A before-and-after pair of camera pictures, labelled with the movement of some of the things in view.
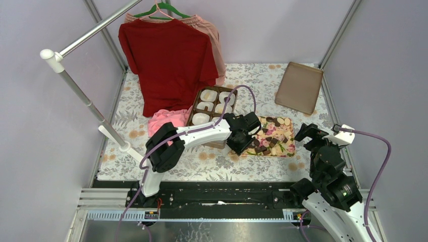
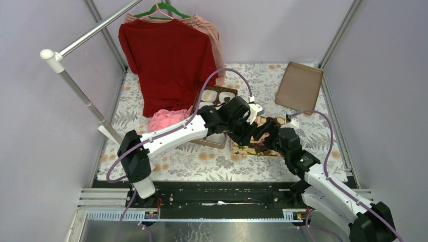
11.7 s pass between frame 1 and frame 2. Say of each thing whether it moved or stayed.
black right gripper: moved
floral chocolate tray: stayed
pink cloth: stayed
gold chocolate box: stayed
